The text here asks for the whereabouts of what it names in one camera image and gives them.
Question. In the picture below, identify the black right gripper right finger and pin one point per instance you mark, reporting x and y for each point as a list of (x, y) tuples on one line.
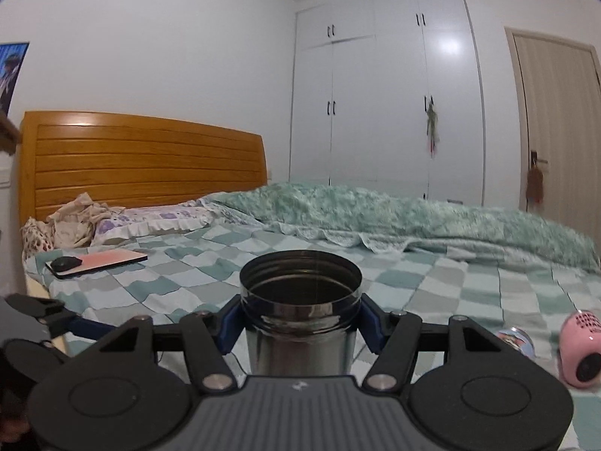
[(393, 337)]

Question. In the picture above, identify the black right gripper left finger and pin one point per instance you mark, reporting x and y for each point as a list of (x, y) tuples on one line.
[(207, 338)]

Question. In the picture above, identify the stainless steel cup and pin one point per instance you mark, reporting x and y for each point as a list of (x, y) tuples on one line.
[(301, 307)]

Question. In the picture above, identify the beige room door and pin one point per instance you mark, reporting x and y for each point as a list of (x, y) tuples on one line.
[(558, 85)]

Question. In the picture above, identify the green checkered bed sheet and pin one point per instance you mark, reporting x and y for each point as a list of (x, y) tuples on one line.
[(199, 270)]

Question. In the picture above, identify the green floral quilt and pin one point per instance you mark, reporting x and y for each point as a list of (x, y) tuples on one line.
[(357, 216)]

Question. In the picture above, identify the shiny round can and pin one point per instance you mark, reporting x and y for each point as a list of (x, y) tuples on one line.
[(519, 340)]

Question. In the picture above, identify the pink laptop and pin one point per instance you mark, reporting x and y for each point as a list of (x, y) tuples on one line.
[(102, 260)]

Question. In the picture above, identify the purple floral pillow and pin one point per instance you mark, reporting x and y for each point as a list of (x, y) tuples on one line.
[(146, 221)]

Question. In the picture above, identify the black device at left edge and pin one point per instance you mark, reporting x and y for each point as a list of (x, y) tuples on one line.
[(33, 319)]

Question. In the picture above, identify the black computer mouse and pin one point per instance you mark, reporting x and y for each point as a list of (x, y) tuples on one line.
[(65, 263)]

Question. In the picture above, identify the crumpled beige clothing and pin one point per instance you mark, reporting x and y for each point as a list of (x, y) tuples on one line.
[(72, 225)]

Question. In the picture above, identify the pink round speaker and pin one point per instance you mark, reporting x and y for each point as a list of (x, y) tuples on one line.
[(579, 349)]

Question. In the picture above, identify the wooden bed headboard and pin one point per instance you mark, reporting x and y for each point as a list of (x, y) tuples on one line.
[(130, 160)]

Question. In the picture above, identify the hanging ornament on wardrobe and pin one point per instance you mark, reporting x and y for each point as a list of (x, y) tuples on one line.
[(432, 126)]

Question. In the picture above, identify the white wardrobe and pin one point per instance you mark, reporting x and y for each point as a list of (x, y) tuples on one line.
[(363, 72)]

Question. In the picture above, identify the brown tassel on door handle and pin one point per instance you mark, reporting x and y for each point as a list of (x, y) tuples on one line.
[(534, 192)]

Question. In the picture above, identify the blue wall poster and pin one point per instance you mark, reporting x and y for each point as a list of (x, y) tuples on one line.
[(11, 58)]

